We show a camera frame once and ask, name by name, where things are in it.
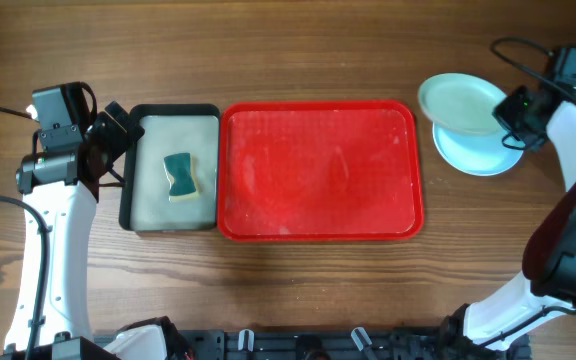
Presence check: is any light blue front plate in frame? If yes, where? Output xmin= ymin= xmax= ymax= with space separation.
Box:
xmin=432 ymin=124 xmax=523 ymax=177

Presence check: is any teal plate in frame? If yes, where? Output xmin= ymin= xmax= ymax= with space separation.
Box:
xmin=417 ymin=73 xmax=506 ymax=135

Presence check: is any green yellow sponge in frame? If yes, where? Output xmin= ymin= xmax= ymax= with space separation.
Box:
xmin=164 ymin=152 xmax=200 ymax=202

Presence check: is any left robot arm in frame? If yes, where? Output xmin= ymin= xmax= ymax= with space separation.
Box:
xmin=4 ymin=102 xmax=192 ymax=359

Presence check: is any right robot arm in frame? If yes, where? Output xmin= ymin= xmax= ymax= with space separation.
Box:
xmin=434 ymin=86 xmax=576 ymax=359

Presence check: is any black water basin tray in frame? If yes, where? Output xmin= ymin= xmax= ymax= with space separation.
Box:
xmin=119 ymin=104 xmax=220 ymax=232

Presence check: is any red plastic tray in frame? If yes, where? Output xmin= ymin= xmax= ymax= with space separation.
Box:
xmin=216 ymin=100 xmax=425 ymax=243

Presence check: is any left black cable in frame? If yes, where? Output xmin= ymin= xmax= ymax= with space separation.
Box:
xmin=0 ymin=103 xmax=52 ymax=360

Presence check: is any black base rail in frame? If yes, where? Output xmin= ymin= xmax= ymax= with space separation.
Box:
xmin=180 ymin=327 xmax=533 ymax=360

